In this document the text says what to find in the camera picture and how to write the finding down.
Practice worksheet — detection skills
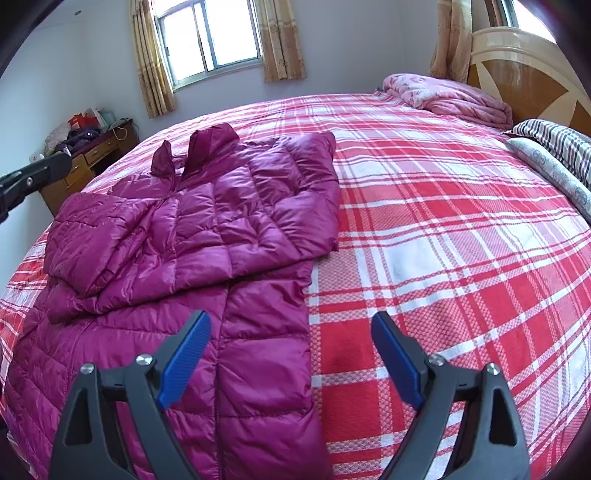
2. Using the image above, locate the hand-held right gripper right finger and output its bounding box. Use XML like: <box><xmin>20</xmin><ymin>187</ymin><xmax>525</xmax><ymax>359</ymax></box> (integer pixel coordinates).
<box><xmin>370</xmin><ymin>311</ymin><xmax>532</xmax><ymax>480</ymax></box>

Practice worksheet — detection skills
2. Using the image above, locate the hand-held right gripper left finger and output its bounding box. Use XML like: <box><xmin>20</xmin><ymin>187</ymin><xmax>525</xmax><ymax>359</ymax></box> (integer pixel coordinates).
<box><xmin>48</xmin><ymin>310</ymin><xmax>212</xmax><ymax>480</ymax></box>

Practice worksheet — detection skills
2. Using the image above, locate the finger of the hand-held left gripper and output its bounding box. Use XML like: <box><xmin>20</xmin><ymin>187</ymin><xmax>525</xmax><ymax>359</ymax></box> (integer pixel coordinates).
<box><xmin>0</xmin><ymin>151</ymin><xmax>73</xmax><ymax>222</ymax></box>

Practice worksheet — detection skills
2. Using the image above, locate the magenta down jacket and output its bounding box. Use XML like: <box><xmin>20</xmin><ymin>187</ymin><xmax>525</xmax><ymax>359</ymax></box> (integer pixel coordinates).
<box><xmin>2</xmin><ymin>122</ymin><xmax>342</xmax><ymax>480</ymax></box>

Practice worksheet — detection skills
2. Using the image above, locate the grey cloth bundle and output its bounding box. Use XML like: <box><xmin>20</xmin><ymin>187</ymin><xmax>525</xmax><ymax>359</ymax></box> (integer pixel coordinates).
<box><xmin>44</xmin><ymin>124</ymin><xmax>70</xmax><ymax>156</ymax></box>

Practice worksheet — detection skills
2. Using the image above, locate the wooden desk with drawers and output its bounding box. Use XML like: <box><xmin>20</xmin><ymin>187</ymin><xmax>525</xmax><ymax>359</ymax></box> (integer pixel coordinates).
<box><xmin>41</xmin><ymin>119</ymin><xmax>140</xmax><ymax>217</ymax></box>

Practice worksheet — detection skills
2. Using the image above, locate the purple cloth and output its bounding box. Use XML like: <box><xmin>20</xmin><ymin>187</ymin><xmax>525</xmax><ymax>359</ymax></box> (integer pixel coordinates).
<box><xmin>67</xmin><ymin>128</ymin><xmax>101</xmax><ymax>153</ymax></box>

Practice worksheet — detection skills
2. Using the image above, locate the red bag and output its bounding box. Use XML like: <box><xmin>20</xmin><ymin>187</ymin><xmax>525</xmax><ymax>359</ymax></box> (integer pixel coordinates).
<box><xmin>68</xmin><ymin>112</ymin><xmax>100</xmax><ymax>131</ymax></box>

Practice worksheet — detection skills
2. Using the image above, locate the white plastic bag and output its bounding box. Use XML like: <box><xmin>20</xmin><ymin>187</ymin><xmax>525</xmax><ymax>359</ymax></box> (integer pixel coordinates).
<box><xmin>90</xmin><ymin>107</ymin><xmax>116</xmax><ymax>131</ymax></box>

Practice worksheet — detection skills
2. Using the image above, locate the bed with red plaid sheet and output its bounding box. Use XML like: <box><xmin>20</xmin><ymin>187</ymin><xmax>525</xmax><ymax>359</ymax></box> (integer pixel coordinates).
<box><xmin>0</xmin><ymin>90</ymin><xmax>591</xmax><ymax>480</ymax></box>

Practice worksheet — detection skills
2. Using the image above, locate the beige curtain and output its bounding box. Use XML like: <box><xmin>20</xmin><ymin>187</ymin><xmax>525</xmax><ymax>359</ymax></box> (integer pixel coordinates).
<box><xmin>428</xmin><ymin>0</ymin><xmax>476</xmax><ymax>84</ymax></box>
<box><xmin>129</xmin><ymin>0</ymin><xmax>177</xmax><ymax>119</ymax></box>
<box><xmin>255</xmin><ymin>0</ymin><xmax>308</xmax><ymax>84</ymax></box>

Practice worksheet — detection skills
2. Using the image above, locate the white patterned pillow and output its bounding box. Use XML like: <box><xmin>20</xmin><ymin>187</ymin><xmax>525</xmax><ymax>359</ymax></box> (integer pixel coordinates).
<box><xmin>505</xmin><ymin>137</ymin><xmax>591</xmax><ymax>217</ymax></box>

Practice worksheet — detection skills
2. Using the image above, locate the pink floral quilt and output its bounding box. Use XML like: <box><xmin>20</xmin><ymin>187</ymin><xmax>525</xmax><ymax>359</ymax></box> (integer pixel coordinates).
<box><xmin>382</xmin><ymin>73</ymin><xmax>514</xmax><ymax>130</ymax></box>

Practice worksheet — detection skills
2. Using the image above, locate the striped pillow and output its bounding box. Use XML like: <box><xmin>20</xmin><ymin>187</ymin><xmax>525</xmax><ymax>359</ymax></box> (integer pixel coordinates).
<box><xmin>503</xmin><ymin>119</ymin><xmax>591</xmax><ymax>190</ymax></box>

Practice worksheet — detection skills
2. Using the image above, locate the wooden headboard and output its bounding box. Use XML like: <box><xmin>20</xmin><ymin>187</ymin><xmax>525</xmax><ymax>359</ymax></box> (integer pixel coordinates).
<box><xmin>466</xmin><ymin>27</ymin><xmax>591</xmax><ymax>139</ymax></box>

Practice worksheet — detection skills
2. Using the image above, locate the large window by headboard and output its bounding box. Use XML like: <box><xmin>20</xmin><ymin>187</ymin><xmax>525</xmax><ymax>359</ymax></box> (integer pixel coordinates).
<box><xmin>489</xmin><ymin>0</ymin><xmax>555</xmax><ymax>44</ymax></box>

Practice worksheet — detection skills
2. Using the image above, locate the sliding window with metal frame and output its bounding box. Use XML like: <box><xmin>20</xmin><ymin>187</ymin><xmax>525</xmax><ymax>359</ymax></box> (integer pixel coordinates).
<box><xmin>152</xmin><ymin>0</ymin><xmax>265</xmax><ymax>90</ymax></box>

